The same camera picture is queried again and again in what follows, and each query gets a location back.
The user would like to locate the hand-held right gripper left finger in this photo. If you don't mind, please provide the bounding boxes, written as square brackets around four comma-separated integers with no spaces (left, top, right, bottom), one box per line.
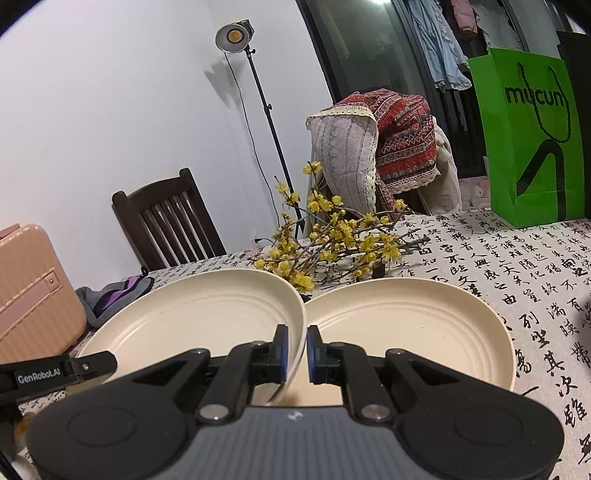
[131,324,291,424]

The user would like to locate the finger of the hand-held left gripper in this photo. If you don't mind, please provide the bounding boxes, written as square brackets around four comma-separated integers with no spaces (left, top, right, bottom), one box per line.
[68,351,117,384]

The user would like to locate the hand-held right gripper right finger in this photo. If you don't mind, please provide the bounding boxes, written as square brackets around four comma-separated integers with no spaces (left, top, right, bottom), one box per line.
[307,324,462,424]

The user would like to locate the cream round plate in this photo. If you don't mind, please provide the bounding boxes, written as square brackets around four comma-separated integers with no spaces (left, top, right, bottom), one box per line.
[76,268,308,408]
[295,277,516,408]

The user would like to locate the grey purple cloth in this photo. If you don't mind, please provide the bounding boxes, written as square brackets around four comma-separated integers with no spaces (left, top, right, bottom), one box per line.
[75,275,155,328]

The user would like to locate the pink hard case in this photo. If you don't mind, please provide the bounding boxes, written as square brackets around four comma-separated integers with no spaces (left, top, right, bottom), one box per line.
[0,224,88,365]

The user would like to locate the yellow flower branch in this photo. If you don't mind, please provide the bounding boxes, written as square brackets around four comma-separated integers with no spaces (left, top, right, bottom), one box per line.
[253,161,432,292]

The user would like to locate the dark wooden chair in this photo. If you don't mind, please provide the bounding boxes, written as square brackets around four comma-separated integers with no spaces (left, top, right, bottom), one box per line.
[112,167,227,273]

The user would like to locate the white quilted cloth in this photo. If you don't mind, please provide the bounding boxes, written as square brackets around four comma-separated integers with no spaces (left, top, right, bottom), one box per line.
[305,105,379,217]

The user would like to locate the calligraphy print tablecloth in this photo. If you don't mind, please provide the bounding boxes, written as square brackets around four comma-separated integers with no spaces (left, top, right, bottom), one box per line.
[18,205,591,480]

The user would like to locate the pink fluffy cloth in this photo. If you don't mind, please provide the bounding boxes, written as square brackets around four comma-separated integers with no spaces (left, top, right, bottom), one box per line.
[462,178,491,206]

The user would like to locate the red patterned blanket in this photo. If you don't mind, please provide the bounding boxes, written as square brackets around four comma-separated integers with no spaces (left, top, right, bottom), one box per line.
[323,89,441,195]

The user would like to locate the green paper bag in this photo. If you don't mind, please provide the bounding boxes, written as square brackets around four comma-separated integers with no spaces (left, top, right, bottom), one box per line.
[468,47,585,229]

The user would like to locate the dark sliding glass door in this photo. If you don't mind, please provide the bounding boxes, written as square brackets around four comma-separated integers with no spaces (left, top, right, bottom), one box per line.
[295,0,591,181]

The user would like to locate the studio light on stand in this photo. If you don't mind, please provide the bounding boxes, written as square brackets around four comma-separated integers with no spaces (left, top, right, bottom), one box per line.
[215,19,308,238]

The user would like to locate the light blue hanging garment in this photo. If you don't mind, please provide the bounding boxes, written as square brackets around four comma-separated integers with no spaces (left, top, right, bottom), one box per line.
[406,0,472,90]

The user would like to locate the pink hanging garment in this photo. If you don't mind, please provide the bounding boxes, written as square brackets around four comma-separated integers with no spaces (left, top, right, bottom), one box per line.
[450,0,478,35]

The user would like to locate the white hanging garment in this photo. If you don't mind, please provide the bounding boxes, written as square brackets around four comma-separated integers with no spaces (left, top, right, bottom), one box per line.
[475,0,525,54]

